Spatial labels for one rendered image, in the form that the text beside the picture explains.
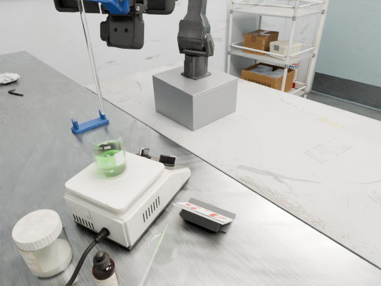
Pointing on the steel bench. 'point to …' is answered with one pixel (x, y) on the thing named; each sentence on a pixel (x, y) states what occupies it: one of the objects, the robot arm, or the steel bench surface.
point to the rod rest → (89, 123)
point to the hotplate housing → (169, 187)
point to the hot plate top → (105, 195)
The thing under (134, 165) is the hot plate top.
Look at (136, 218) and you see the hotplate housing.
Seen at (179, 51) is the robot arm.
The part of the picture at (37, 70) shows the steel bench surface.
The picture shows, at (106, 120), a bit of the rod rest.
